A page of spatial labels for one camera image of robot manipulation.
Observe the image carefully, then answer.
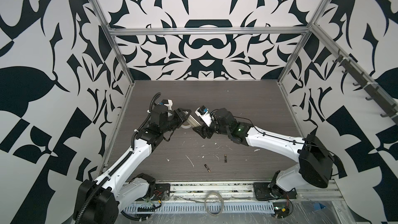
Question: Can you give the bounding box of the coiled clear cable loop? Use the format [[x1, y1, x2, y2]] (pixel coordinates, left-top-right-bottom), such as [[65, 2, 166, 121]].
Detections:
[[203, 190, 224, 217]]

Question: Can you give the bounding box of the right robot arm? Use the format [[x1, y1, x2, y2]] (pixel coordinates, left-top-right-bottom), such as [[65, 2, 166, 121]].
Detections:
[[195, 106, 334, 199]]

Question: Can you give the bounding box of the white slotted cable duct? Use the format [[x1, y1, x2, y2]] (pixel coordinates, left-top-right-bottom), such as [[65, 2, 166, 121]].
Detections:
[[124, 202, 274, 214]]

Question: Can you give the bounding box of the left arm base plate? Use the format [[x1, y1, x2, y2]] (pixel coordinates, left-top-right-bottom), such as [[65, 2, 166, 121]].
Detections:
[[149, 183, 171, 201]]

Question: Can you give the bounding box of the small electronics board green LED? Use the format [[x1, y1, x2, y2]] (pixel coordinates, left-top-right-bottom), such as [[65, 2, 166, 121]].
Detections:
[[272, 202, 293, 219]]

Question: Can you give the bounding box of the blue tape piece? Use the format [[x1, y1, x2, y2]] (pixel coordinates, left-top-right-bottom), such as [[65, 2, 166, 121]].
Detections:
[[313, 202, 326, 211]]

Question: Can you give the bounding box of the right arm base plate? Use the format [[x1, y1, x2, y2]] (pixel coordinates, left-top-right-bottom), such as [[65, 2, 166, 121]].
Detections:
[[253, 182, 297, 201]]

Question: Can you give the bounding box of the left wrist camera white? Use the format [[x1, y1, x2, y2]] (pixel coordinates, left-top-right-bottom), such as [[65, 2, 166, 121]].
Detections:
[[159, 100, 173, 111]]

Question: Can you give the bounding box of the white remote control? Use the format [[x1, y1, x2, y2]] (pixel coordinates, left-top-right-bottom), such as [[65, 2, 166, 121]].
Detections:
[[186, 115, 203, 128]]

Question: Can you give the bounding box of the black wall hook rack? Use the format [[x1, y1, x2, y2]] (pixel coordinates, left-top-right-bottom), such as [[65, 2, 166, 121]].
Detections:
[[333, 49, 398, 125]]

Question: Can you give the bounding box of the roll of clear tape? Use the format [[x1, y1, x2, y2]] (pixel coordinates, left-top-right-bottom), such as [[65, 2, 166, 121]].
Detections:
[[181, 122, 192, 129]]

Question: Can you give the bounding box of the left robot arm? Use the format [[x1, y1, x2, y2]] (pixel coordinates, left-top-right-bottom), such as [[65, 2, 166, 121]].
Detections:
[[73, 92, 192, 224]]

